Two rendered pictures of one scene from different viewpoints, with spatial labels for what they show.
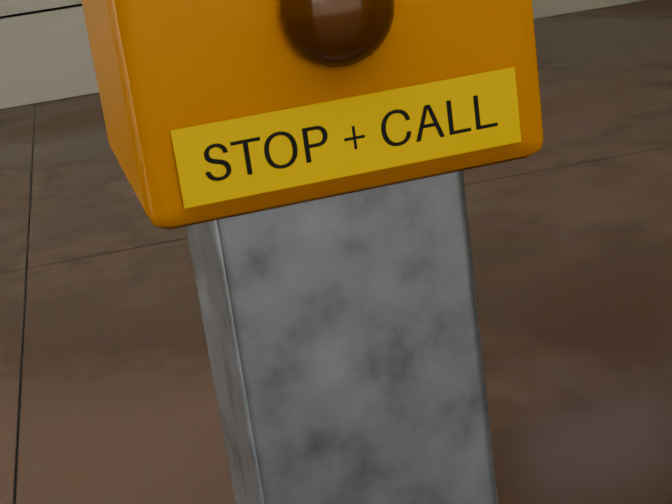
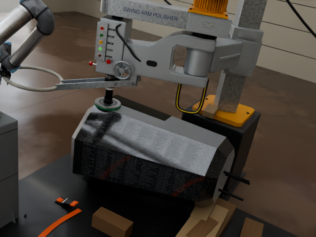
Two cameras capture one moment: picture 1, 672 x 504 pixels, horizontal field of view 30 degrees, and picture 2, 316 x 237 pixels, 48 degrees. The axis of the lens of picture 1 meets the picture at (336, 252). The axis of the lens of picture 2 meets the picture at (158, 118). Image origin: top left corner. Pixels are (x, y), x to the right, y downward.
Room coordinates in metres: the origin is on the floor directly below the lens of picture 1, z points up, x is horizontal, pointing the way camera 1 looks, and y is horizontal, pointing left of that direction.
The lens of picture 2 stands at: (-0.47, -3.22, 2.02)
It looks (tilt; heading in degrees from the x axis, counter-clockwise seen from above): 25 degrees down; 39
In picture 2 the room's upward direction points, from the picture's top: 10 degrees clockwise
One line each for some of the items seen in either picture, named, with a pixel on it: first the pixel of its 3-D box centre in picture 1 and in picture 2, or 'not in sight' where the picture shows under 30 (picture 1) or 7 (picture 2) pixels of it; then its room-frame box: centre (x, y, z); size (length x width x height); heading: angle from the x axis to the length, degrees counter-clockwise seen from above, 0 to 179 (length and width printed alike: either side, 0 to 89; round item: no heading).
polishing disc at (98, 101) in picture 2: not in sight; (107, 102); (1.37, -1.19, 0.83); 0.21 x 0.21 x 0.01
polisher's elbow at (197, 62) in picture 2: not in sight; (198, 60); (1.74, -1.74, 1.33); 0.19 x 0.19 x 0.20
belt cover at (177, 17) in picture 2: not in sight; (164, 16); (1.57, -1.48, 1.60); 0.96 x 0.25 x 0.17; 124
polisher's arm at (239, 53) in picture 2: not in sight; (228, 52); (2.19, -1.72, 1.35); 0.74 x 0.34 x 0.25; 2
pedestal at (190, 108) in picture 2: not in sight; (214, 144); (2.39, -1.71, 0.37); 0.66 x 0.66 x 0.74; 13
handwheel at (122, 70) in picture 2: not in sight; (123, 68); (1.34, -1.36, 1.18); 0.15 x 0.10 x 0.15; 124
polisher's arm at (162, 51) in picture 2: not in sight; (162, 59); (1.58, -1.52, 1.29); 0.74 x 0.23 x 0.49; 124
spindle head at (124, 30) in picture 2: not in sight; (123, 49); (1.42, -1.26, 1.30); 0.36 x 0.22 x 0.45; 124
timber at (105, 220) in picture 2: not in sight; (112, 224); (1.06, -1.73, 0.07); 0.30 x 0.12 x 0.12; 106
